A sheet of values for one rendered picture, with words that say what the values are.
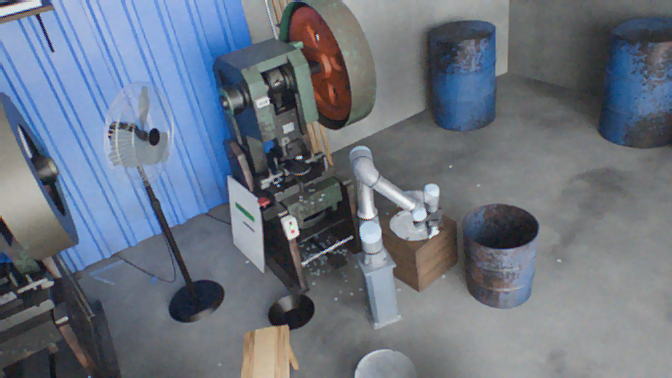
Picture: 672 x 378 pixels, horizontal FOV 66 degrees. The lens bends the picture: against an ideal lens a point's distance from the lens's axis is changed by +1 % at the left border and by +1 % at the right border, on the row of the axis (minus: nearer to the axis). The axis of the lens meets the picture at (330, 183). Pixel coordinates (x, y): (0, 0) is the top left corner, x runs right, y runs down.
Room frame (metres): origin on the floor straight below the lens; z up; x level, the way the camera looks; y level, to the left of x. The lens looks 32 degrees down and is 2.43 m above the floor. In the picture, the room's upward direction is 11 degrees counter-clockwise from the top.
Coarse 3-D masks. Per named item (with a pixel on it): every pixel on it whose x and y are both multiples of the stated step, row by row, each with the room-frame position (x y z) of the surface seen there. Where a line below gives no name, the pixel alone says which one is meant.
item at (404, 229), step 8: (400, 216) 2.70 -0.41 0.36; (408, 216) 2.68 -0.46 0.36; (400, 224) 2.62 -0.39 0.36; (408, 224) 2.60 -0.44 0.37; (424, 224) 2.56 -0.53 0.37; (400, 232) 2.54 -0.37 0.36; (408, 232) 2.52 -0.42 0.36; (416, 232) 2.51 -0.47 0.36; (424, 232) 2.49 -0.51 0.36; (416, 240) 2.43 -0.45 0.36
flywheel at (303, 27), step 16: (304, 16) 3.16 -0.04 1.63; (320, 16) 2.98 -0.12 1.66; (304, 32) 3.27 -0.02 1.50; (320, 32) 3.08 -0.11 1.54; (304, 48) 3.31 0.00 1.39; (320, 48) 3.11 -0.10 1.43; (336, 48) 2.87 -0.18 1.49; (336, 64) 3.00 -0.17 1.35; (320, 80) 3.18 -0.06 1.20; (336, 80) 3.00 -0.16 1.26; (320, 96) 3.22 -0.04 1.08; (336, 96) 3.02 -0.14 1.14; (336, 112) 2.99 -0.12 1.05
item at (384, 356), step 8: (376, 352) 1.71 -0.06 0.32; (384, 352) 1.70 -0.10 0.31; (400, 352) 1.68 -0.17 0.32; (368, 360) 1.67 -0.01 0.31; (376, 360) 1.66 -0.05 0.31; (384, 360) 1.65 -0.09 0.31; (392, 360) 1.65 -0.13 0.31; (400, 360) 1.64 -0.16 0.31; (408, 360) 1.63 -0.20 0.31; (368, 368) 1.63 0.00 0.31; (376, 368) 1.61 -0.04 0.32; (384, 368) 1.60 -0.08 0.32; (392, 368) 1.60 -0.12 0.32; (400, 368) 1.59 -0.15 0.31; (408, 368) 1.58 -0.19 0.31; (360, 376) 1.59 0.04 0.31; (368, 376) 1.58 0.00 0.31; (376, 376) 1.57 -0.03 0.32; (384, 376) 1.56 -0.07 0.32; (392, 376) 1.55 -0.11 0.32; (400, 376) 1.55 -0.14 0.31; (408, 376) 1.54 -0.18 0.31
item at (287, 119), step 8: (288, 104) 2.98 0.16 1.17; (280, 112) 2.88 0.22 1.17; (288, 112) 2.88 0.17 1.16; (280, 120) 2.86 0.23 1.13; (288, 120) 2.88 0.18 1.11; (296, 120) 2.90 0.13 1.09; (280, 128) 2.85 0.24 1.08; (288, 128) 2.87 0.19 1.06; (296, 128) 2.90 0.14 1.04; (288, 136) 2.87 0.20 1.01; (296, 136) 2.89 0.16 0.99; (288, 144) 2.83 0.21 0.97; (296, 144) 2.85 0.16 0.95; (280, 152) 2.87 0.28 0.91; (288, 152) 2.83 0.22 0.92; (296, 152) 2.85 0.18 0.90
